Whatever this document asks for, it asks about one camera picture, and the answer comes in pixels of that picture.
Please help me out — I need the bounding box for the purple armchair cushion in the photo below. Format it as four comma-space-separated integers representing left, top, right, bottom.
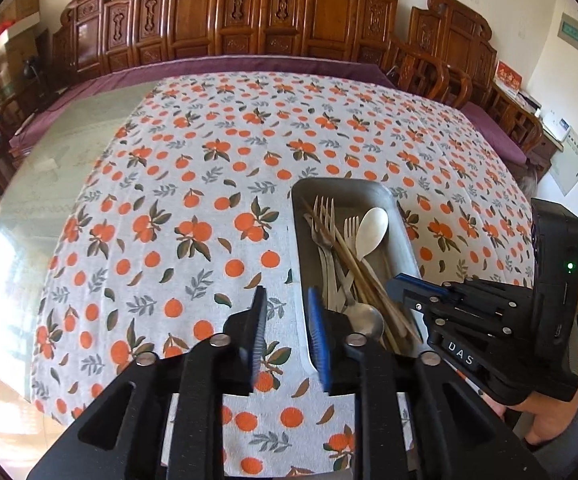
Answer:
458, 101, 529, 165

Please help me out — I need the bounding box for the large cardboard box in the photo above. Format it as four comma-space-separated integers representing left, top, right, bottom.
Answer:
0, 22, 50, 106

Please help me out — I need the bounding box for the white long-handled spoon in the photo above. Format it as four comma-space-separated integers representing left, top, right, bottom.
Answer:
354, 207, 390, 282

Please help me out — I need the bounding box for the red card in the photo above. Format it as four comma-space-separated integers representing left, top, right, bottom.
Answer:
494, 60, 525, 92

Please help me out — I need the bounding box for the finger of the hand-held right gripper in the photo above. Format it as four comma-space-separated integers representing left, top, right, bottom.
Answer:
403, 304, 536, 342
386, 272, 536, 312

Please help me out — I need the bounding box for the small cardboard box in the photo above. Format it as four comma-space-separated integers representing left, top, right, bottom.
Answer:
6, 0, 40, 23

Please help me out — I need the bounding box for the white fork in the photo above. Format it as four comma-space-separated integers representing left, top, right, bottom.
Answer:
341, 215, 366, 307

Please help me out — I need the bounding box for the rectangular metal tray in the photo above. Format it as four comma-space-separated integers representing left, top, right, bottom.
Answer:
289, 177, 438, 377

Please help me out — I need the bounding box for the person's right hand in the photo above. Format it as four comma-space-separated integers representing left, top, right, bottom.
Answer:
486, 385, 578, 451

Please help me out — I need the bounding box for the carved wooden sofa bench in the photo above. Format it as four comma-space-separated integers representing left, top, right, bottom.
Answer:
50, 0, 410, 83

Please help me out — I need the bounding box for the carved wooden armchair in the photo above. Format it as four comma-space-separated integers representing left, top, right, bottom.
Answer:
386, 0, 545, 153

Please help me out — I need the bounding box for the metal spoon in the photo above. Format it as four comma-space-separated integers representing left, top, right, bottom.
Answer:
344, 280, 386, 342

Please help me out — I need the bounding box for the cream chopstick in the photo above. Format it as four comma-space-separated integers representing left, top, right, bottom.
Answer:
336, 240, 417, 348
333, 227, 422, 343

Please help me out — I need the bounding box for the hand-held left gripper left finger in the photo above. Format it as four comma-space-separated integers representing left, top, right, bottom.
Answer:
26, 285, 268, 480

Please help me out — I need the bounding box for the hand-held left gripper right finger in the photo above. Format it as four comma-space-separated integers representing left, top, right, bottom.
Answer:
306, 286, 550, 480

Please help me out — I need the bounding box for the white electrical panel box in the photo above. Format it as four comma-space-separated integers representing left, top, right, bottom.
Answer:
549, 135, 578, 197

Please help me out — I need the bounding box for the white telephone device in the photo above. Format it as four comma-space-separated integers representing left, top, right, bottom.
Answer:
542, 110, 576, 142

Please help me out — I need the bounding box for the orange print tablecloth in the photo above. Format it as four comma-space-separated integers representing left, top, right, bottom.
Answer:
31, 71, 536, 480

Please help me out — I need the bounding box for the brown chopstick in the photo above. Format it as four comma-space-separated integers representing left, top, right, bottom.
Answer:
301, 198, 405, 356
304, 212, 395, 353

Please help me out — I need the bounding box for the wooden side table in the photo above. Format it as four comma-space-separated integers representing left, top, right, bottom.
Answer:
492, 82, 565, 173

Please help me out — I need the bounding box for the metal fork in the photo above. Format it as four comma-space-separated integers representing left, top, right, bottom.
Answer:
312, 194, 350, 311

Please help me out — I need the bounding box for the purple sofa cushion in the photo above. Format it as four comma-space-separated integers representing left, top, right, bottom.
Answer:
8, 56, 395, 161

